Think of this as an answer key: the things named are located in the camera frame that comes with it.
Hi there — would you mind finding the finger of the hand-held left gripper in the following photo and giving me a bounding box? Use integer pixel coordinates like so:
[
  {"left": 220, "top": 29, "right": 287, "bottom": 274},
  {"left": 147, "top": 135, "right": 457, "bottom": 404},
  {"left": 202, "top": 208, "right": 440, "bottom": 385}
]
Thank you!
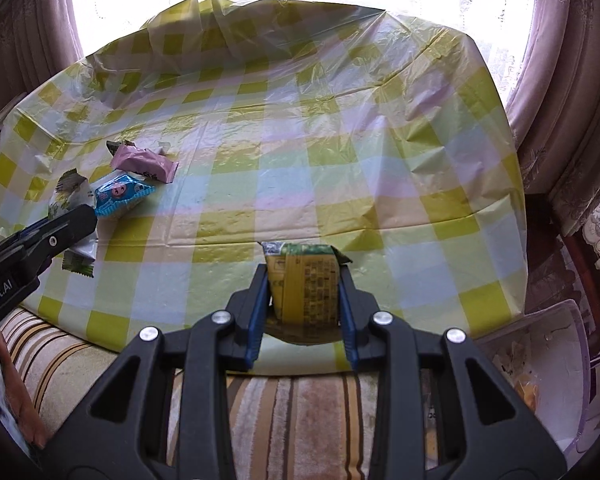
[{"left": 0, "top": 204, "right": 99, "bottom": 287}]

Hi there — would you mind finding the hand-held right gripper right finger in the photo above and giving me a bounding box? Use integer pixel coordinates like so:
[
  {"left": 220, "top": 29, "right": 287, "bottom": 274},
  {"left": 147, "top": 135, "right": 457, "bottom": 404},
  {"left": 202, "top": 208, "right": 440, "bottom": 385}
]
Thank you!
[{"left": 332, "top": 262, "right": 568, "bottom": 480}]

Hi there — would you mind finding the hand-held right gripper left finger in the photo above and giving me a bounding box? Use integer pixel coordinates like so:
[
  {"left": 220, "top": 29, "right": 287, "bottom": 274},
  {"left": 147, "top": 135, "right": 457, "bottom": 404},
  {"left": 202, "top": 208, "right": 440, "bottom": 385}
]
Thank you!
[{"left": 40, "top": 260, "right": 274, "bottom": 480}]

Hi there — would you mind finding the green and white snack packet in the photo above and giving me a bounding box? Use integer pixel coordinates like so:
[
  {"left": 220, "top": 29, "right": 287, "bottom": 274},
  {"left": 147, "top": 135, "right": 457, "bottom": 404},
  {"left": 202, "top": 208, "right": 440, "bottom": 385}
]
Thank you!
[{"left": 47, "top": 169, "right": 98, "bottom": 278}]

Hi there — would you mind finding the yellow and green snack packet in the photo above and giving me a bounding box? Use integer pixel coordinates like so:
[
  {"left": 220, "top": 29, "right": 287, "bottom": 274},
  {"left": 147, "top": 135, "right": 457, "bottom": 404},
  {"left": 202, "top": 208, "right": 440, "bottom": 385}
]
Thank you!
[{"left": 260, "top": 240, "right": 355, "bottom": 327}]

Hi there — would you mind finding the white storage box purple rim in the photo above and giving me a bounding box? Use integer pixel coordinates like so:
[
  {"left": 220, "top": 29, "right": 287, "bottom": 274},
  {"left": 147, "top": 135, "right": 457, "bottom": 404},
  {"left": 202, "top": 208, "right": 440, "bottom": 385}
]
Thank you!
[{"left": 477, "top": 299, "right": 597, "bottom": 443}]

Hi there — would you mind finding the person's left forearm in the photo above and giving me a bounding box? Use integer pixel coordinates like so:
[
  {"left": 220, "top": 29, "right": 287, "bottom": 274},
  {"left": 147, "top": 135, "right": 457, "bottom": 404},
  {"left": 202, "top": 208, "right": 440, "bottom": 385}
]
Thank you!
[{"left": 0, "top": 331, "right": 48, "bottom": 453}]

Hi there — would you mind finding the blue snack packet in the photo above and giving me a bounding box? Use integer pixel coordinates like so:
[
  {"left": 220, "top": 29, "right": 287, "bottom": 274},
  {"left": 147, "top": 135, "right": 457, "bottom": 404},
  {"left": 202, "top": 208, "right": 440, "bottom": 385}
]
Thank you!
[{"left": 94, "top": 172, "right": 157, "bottom": 219}]

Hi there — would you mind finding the pink snack packet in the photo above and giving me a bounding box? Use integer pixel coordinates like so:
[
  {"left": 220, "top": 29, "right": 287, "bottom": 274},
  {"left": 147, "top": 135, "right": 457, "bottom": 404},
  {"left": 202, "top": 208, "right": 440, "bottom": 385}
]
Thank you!
[{"left": 110, "top": 143, "right": 181, "bottom": 184}]

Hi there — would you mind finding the yellow checked plastic tablecloth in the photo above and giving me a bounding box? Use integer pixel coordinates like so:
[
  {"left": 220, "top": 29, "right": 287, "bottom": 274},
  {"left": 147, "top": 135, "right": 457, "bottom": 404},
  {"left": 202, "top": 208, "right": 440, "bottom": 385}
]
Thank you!
[{"left": 0, "top": 0, "right": 527, "bottom": 375}]

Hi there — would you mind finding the pink embroidered curtain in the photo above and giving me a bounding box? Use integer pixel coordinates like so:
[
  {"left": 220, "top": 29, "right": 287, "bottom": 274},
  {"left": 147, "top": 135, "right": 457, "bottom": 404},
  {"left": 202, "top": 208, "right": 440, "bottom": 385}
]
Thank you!
[
  {"left": 0, "top": 0, "right": 83, "bottom": 128},
  {"left": 502, "top": 0, "right": 600, "bottom": 238}
]

